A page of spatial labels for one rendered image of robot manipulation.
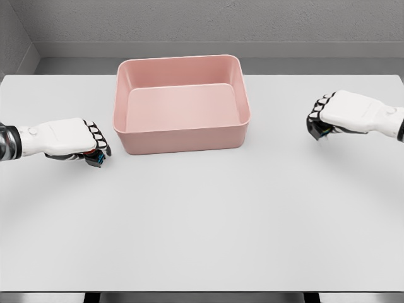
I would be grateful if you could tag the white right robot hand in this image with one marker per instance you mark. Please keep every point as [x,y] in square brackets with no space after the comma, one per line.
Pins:
[347,110]

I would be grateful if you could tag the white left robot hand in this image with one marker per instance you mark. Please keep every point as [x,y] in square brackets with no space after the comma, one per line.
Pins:
[67,136]

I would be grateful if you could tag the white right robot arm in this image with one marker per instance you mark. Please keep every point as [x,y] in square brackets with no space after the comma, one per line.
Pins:
[392,121]

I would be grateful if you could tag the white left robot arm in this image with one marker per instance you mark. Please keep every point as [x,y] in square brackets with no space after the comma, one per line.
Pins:
[19,142]

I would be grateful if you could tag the pink rectangular plastic basket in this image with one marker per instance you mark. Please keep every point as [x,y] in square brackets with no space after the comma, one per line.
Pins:
[181,104]

